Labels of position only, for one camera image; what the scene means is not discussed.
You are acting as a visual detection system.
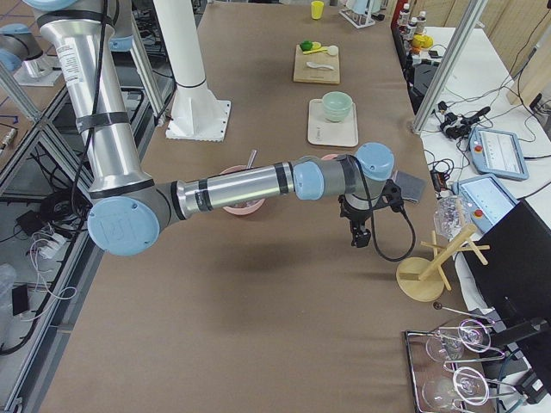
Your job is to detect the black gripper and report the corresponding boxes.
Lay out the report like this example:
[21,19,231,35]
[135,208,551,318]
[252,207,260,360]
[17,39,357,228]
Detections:
[339,195,372,247]

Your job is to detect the small pink bowl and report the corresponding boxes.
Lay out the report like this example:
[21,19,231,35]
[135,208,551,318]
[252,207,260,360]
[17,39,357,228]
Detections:
[321,154,339,161]

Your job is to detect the white ceramic spoon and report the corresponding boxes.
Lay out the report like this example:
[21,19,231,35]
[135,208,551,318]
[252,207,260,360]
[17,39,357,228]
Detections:
[306,61,335,71]

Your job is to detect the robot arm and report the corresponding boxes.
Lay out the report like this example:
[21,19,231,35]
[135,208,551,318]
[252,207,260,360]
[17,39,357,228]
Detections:
[31,1,399,256]

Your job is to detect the large pink bowl with ice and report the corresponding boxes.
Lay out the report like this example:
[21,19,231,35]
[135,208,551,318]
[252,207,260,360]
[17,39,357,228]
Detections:
[221,165,265,216]

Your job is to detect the green bowl stack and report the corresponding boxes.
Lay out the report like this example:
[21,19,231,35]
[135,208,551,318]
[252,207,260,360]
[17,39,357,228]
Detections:
[322,91,353,122]

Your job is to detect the grey folded cloth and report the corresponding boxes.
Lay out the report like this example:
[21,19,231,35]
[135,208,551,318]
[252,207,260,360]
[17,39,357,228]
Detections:
[393,170,427,203]

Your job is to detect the wooden mug tree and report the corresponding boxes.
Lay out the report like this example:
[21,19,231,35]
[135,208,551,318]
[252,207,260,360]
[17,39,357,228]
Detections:
[396,220,490,302]

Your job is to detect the clear glass mug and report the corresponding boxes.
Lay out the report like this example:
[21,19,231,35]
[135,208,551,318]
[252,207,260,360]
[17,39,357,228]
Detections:
[434,195,471,239]

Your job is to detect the white rabbit tray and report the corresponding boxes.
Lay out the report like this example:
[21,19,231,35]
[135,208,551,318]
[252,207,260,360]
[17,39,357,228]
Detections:
[306,99,359,148]

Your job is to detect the blue teach pendant near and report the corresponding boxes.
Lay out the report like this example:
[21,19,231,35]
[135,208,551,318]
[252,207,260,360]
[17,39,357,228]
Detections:
[452,174,518,233]

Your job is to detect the blue teach pendant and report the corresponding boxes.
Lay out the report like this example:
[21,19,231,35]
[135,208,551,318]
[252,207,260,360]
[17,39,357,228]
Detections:
[469,127,529,181]
[452,174,518,233]

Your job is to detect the metal ice scoop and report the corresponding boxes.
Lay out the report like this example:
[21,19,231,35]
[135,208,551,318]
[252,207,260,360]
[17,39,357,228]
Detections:
[246,149,257,170]

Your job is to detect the upper wine glass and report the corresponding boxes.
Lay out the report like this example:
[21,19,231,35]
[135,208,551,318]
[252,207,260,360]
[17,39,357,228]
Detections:
[425,318,491,362]

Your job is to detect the wine glass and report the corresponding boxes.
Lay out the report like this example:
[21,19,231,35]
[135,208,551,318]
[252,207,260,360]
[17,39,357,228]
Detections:
[422,367,490,411]
[425,318,491,362]

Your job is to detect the blue teach pendant far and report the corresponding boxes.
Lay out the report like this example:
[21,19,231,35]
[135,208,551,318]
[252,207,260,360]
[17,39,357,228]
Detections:
[469,127,529,181]

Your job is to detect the black monitor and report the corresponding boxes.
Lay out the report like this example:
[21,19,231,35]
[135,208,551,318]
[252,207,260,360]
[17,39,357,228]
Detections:
[469,200,550,327]

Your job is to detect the bamboo cutting board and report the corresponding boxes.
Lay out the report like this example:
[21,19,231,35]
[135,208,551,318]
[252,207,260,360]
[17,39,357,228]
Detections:
[293,45,341,85]

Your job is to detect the lower wine glass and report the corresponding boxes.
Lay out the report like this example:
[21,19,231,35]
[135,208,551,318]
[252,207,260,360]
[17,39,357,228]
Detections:
[422,367,490,411]

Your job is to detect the yellow plastic knife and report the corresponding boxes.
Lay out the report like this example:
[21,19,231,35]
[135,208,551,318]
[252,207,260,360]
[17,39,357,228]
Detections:
[302,46,328,55]

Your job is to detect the green lime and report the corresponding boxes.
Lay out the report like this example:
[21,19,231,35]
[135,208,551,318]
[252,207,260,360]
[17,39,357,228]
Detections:
[300,40,313,51]

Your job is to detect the white cup rack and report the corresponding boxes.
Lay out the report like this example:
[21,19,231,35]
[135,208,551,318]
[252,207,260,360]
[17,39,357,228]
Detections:
[338,0,388,28]

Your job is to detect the yellow plastic cup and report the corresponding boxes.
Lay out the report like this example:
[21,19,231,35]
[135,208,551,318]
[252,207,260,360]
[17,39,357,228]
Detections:
[311,0,325,20]

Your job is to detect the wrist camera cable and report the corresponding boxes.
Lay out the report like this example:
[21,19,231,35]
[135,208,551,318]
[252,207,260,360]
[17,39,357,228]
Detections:
[352,154,417,262]

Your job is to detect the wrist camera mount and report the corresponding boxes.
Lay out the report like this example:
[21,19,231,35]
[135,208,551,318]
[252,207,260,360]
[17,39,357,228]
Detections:
[380,179,405,213]

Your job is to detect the black wire glass rack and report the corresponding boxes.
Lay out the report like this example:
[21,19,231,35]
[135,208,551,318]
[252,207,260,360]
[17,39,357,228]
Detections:
[404,318,528,412]

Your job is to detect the white pedestal column base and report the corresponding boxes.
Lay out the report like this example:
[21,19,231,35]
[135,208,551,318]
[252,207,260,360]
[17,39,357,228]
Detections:
[154,0,231,142]

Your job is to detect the aluminium frame post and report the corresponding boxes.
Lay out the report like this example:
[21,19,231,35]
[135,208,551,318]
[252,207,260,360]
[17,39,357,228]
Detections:
[412,0,488,135]

